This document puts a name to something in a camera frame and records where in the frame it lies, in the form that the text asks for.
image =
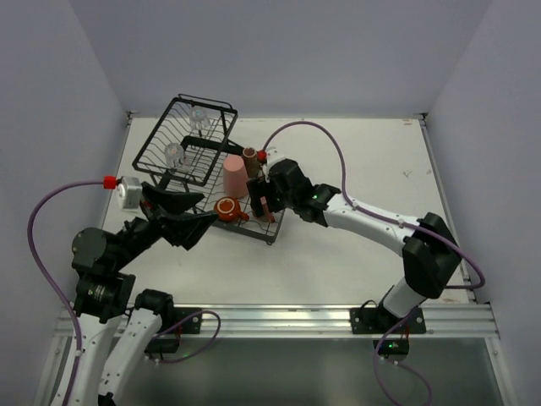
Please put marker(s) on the clear glass far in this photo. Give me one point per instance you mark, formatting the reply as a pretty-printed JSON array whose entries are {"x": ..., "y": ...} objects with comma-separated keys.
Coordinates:
[{"x": 198, "y": 119}]

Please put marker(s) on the brown mug with handle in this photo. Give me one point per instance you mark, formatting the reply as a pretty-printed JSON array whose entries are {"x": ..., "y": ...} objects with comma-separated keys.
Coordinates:
[{"x": 251, "y": 162}]

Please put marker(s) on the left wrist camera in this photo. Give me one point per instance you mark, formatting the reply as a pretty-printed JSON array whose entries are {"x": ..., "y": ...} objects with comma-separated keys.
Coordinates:
[{"x": 129, "y": 192}]

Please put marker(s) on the clear glass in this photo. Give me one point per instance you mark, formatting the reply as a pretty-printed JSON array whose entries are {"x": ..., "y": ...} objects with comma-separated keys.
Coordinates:
[
  {"x": 198, "y": 119},
  {"x": 175, "y": 156}
]

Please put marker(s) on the clear glass near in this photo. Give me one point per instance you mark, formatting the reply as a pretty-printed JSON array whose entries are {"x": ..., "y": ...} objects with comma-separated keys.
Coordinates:
[{"x": 175, "y": 156}]

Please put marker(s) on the pink mug white inside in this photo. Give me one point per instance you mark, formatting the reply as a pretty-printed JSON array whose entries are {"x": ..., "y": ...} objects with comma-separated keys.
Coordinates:
[{"x": 267, "y": 215}]

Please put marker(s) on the black wire dish rack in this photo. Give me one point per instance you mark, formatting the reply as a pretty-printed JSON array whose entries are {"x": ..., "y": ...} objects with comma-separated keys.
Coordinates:
[{"x": 206, "y": 151}]

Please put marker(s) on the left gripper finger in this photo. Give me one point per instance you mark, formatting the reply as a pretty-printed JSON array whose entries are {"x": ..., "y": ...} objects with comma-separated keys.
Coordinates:
[
  {"x": 172, "y": 202},
  {"x": 187, "y": 229}
]

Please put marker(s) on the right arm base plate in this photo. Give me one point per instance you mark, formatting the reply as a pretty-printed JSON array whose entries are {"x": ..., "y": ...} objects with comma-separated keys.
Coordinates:
[{"x": 376, "y": 320}]

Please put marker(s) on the aluminium mounting rail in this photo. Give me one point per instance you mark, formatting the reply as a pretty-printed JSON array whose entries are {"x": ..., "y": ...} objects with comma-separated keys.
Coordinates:
[{"x": 307, "y": 355}]

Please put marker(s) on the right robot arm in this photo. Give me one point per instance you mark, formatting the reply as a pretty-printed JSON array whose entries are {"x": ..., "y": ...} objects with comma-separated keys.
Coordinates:
[{"x": 428, "y": 261}]

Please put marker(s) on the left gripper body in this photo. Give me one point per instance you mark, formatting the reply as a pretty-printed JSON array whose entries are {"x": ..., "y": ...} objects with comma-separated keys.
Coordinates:
[{"x": 154, "y": 213}]

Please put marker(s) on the red orange mug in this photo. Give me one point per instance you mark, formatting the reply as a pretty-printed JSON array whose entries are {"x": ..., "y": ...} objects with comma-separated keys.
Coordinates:
[{"x": 228, "y": 210}]

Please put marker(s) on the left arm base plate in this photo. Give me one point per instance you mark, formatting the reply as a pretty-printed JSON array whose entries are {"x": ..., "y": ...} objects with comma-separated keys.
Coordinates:
[{"x": 187, "y": 320}]

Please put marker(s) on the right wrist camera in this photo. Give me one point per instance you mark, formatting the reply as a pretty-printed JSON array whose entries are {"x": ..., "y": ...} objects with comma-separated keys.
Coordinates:
[{"x": 270, "y": 156}]

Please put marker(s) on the right control box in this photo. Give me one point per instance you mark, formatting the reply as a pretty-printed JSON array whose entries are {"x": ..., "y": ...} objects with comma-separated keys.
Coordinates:
[{"x": 392, "y": 349}]

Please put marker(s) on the control box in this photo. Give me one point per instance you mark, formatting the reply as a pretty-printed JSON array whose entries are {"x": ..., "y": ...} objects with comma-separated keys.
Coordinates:
[
  {"x": 161, "y": 346},
  {"x": 392, "y": 349}
]

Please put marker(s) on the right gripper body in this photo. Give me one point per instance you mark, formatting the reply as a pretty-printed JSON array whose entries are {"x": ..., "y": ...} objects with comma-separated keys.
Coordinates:
[{"x": 262, "y": 196}]

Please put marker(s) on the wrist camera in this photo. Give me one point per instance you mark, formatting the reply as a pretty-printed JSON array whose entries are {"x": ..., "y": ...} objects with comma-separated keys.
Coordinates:
[
  {"x": 270, "y": 156},
  {"x": 129, "y": 192}
]

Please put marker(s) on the left control box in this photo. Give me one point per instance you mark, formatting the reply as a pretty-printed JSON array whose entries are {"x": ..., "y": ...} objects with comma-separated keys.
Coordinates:
[{"x": 161, "y": 346}]

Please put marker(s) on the tall pink cup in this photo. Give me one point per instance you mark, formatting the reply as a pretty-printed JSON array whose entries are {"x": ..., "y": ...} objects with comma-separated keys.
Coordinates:
[{"x": 235, "y": 177}]

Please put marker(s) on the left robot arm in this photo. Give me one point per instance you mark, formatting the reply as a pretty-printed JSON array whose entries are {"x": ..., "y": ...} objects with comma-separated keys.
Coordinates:
[{"x": 110, "y": 334}]

